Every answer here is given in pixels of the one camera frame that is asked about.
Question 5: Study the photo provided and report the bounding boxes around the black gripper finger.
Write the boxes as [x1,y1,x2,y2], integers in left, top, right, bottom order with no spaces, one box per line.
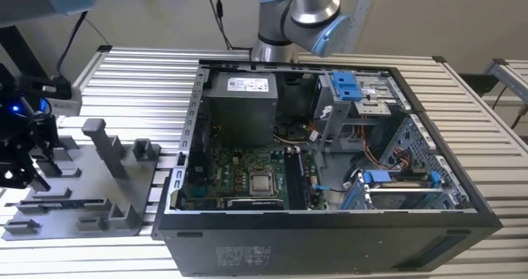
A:
[0,161,32,189]
[25,144,62,191]

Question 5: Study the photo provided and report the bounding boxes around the black RAM stick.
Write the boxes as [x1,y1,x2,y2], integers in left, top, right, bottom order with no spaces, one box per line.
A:
[18,199,105,210]
[282,147,310,210]

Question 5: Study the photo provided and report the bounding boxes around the grey parts rack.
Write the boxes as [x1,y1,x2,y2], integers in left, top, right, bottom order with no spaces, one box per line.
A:
[0,117,172,241]

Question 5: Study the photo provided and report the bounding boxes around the green motherboard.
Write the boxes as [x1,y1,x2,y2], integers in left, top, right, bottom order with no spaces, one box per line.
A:
[181,147,330,212]

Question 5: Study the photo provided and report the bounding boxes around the CPU socket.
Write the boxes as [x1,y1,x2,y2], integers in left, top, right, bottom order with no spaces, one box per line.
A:
[245,166,278,197]

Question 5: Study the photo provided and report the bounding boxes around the grey power supply unit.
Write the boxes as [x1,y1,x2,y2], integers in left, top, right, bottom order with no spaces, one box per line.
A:
[204,71,280,147]

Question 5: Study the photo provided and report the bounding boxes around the black graphics card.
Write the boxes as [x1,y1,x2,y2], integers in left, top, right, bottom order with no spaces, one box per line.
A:
[224,198,285,211]

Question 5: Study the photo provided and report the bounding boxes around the silver CPU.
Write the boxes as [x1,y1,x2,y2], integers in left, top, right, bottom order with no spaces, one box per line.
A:
[249,173,273,192]

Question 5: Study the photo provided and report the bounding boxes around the black case fan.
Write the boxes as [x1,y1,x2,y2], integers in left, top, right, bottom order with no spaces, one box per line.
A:
[273,119,313,144]

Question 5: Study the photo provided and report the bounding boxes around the black PC case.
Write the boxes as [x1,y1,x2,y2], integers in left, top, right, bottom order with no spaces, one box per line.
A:
[150,58,504,277]

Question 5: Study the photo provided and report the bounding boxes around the grey metal drive cage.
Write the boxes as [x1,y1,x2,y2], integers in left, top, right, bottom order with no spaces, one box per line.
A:
[313,70,408,152]

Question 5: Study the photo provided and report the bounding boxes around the blue disk carrier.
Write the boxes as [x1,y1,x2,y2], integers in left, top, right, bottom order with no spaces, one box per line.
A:
[330,71,362,102]

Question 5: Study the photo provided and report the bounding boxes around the hard disk in blue carrier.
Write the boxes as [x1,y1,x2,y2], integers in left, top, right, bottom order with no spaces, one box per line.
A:
[345,169,445,210]

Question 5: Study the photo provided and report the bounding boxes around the perforated metal cage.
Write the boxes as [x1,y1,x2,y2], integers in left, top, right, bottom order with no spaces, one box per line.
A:
[344,114,470,212]

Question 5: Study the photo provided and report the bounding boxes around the black box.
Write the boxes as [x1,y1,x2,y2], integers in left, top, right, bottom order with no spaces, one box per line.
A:
[458,72,498,98]

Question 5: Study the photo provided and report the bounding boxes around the metal slat side table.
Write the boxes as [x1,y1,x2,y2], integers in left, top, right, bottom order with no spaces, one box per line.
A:
[480,58,528,106]

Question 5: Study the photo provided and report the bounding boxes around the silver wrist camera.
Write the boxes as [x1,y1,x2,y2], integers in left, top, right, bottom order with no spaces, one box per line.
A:
[40,87,82,116]

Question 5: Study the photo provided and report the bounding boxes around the black slanted post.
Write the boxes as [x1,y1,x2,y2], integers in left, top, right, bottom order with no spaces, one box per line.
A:
[0,25,49,79]

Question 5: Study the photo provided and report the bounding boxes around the thin wall wire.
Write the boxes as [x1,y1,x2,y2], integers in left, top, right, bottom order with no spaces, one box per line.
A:
[86,19,112,47]

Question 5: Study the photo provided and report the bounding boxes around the thin black base cable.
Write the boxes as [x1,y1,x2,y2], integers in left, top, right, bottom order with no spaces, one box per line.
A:
[202,0,234,49]

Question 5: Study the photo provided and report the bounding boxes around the orange wires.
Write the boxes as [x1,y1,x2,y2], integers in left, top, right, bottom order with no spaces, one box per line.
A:
[357,126,412,170]

